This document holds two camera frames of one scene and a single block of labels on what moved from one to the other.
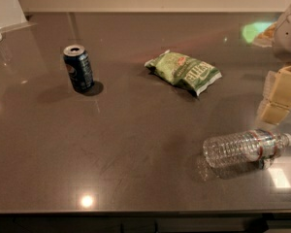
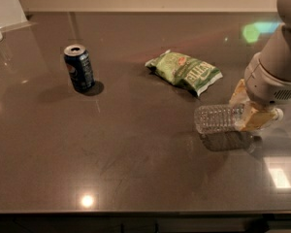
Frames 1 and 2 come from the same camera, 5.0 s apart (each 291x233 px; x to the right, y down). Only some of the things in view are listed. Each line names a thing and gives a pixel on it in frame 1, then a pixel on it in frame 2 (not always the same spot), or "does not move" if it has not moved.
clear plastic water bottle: (243, 147) → (222, 118)
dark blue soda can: (80, 68) does not move
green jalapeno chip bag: (183, 71) does not move
